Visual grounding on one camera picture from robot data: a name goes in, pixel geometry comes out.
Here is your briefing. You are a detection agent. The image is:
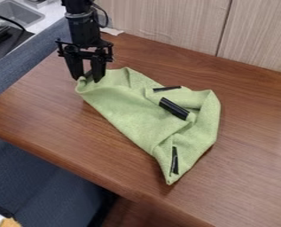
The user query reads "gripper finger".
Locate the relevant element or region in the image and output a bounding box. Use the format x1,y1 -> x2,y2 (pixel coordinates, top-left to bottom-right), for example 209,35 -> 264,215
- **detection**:
63,44 -> 86,82
89,52 -> 108,83

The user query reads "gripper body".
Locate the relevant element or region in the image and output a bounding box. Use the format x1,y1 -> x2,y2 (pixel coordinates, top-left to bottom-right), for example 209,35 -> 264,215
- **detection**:
53,9 -> 115,64

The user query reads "green cloth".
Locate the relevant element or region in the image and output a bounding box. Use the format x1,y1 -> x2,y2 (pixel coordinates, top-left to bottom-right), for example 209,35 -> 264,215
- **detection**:
74,67 -> 222,186

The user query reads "toy sink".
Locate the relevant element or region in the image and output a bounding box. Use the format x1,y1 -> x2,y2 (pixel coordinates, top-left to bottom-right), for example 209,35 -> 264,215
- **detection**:
0,0 -> 47,29

